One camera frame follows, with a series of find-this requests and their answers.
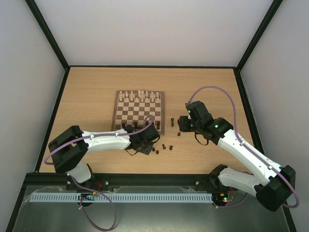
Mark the wooden chess board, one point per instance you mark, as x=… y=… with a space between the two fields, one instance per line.
x=128 y=112

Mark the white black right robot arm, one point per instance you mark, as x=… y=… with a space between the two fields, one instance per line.
x=271 y=183

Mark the white slotted cable duct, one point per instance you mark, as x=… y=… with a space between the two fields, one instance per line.
x=122 y=198

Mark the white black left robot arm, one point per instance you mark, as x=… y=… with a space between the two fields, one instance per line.
x=69 y=148

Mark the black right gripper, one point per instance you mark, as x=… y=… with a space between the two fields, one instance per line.
x=182 y=123

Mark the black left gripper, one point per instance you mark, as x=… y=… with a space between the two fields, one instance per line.
x=147 y=150

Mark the black aluminium frame rail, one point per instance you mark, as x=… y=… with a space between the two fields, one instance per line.
x=105 y=182

